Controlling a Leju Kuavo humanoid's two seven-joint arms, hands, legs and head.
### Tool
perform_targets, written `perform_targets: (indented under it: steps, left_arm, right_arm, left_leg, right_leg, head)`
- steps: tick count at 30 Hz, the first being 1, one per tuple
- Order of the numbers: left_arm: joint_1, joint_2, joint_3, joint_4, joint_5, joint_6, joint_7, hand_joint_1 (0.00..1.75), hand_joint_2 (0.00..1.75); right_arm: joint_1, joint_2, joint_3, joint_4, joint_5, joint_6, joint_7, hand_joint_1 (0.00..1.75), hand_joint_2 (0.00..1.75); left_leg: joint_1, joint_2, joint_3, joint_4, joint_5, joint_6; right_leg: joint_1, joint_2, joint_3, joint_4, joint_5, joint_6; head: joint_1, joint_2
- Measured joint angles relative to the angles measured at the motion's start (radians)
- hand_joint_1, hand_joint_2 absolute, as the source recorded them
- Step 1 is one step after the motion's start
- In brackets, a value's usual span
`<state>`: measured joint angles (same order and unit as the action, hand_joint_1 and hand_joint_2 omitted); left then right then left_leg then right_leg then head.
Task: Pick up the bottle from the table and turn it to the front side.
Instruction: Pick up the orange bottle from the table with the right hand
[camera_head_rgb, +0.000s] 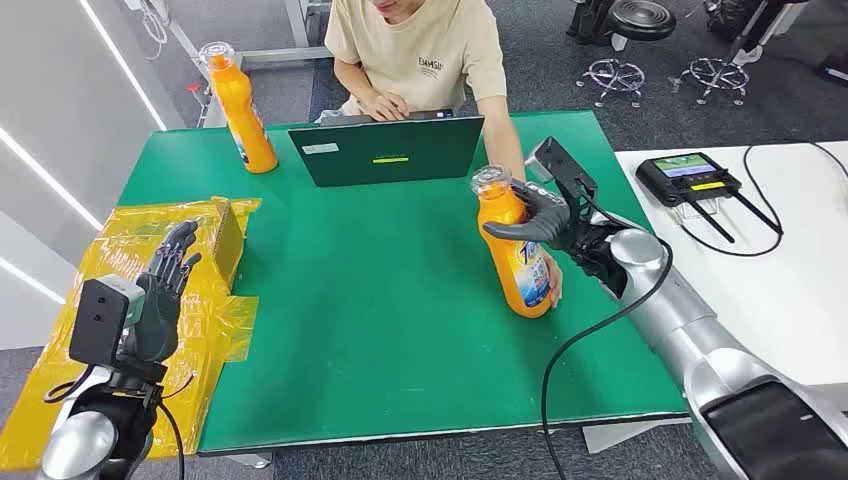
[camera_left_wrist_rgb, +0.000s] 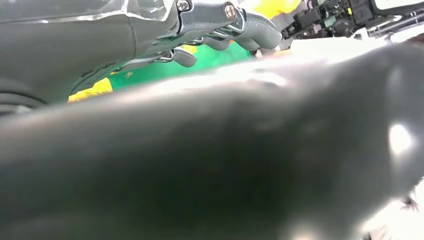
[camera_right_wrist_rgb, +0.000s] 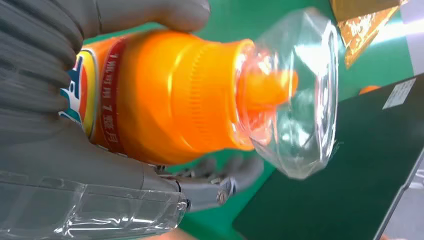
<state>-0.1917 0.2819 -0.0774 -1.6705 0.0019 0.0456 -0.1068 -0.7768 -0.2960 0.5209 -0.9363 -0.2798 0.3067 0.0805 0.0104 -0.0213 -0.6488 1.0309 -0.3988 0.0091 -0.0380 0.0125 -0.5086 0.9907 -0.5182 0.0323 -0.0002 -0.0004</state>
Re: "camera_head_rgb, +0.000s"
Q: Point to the yellow plastic sheet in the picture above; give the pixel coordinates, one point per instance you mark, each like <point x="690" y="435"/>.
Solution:
<point x="119" y="232"/>

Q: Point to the person's left hand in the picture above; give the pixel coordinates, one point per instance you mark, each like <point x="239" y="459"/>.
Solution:
<point x="555" y="281"/>

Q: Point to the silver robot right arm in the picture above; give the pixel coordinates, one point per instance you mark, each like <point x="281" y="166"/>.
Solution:
<point x="689" y="324"/>

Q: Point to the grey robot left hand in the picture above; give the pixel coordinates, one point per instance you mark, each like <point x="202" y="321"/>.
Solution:
<point x="162" y="311"/>

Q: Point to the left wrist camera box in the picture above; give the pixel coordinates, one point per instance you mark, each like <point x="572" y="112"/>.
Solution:
<point x="99" y="321"/>

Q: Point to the person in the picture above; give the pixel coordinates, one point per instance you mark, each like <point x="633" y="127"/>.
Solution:
<point x="424" y="53"/>

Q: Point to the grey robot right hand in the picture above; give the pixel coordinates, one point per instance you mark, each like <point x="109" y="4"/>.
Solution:
<point x="546" y="222"/>

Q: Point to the person's right forearm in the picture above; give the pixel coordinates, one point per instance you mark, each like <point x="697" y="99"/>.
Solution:
<point x="354" y="83"/>

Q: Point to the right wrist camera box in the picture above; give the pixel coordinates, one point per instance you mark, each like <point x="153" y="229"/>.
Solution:
<point x="556" y="166"/>

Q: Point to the white table frame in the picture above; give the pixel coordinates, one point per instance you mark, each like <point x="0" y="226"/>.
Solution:
<point x="285" y="56"/>

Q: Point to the black round stool seat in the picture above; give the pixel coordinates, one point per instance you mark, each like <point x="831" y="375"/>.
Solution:
<point x="641" y="18"/>

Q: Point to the person's hand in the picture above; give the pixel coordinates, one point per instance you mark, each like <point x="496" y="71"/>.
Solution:
<point x="555" y="281"/>
<point x="387" y="106"/>

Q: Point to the person's left forearm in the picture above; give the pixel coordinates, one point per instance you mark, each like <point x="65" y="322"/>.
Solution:
<point x="502" y="139"/>

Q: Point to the chrome stool base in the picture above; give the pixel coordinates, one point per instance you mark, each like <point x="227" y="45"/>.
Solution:
<point x="715" y="76"/>
<point x="613" y="76"/>

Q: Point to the orange bottle with blue label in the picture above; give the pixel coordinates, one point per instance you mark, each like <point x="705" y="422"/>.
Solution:
<point x="513" y="272"/>
<point x="245" y="119"/>

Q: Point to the dark green laptop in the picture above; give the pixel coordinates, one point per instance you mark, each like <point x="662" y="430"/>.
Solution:
<point x="397" y="152"/>

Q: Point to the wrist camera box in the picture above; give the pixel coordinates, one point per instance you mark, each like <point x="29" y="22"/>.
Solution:
<point x="99" y="321"/>
<point x="556" y="166"/>

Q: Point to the black remote controller with screen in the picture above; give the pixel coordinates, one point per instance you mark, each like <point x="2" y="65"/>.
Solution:
<point x="686" y="175"/>

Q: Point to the person's right hand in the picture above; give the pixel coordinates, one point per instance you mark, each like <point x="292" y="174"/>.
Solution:
<point x="387" y="106"/>

